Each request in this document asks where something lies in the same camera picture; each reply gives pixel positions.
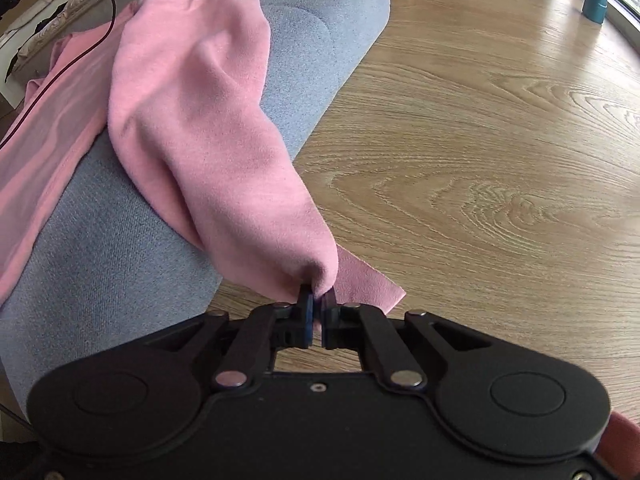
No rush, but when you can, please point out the black cable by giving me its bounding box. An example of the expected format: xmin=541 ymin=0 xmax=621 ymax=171
xmin=0 ymin=0 xmax=117 ymax=150

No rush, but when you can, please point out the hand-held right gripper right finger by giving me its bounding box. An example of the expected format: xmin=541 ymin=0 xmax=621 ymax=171
xmin=321 ymin=290 xmax=493 ymax=391

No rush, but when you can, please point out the pink garment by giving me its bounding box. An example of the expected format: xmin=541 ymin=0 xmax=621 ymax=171
xmin=0 ymin=0 xmax=406 ymax=313

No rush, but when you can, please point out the light quilted blanket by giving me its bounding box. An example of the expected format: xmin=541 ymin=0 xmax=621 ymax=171
xmin=0 ymin=0 xmax=146 ymax=111

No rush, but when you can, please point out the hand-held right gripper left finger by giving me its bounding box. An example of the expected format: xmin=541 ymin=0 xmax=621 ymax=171
xmin=135 ymin=285 xmax=316 ymax=391

